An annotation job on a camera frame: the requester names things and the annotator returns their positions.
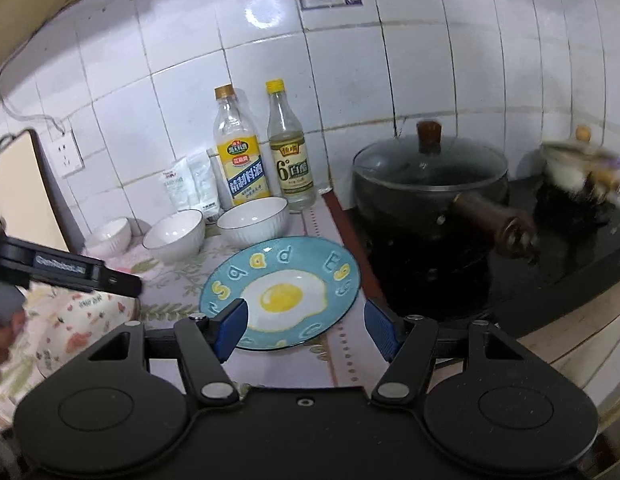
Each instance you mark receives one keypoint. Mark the pink lovely bear plate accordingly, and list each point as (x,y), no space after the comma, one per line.
(60,324)

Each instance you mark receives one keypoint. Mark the white vinegar bottle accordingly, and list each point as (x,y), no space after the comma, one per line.
(289,150)

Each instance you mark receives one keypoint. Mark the yellow label cooking wine bottle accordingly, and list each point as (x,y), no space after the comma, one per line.
(238,149)

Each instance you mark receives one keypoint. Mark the blue fried egg plate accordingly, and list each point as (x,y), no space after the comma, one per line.
(296,288)

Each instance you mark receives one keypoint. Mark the small pan with wooden handle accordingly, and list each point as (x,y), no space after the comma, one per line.
(581,168)

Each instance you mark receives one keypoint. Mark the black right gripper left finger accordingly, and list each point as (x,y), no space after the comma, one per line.
(204,345)

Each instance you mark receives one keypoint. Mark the small white ribbed bowl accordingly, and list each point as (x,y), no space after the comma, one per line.
(109,240)

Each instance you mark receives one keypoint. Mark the white wall socket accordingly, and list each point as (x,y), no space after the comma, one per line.
(64,155)

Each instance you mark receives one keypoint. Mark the person's hand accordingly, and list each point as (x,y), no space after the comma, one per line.
(10,333)

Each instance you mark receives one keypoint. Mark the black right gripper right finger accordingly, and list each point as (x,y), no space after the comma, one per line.
(408,346)

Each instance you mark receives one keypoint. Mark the black induction cooktop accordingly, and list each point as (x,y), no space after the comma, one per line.
(451,272)

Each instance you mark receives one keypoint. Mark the cream cutting board dark rim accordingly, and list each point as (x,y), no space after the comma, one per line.
(36,205)

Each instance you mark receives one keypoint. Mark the white plastic salt bag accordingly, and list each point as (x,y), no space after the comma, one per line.
(190,184)

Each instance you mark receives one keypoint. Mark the black pot with glass lid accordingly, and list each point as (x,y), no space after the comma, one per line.
(424,180)

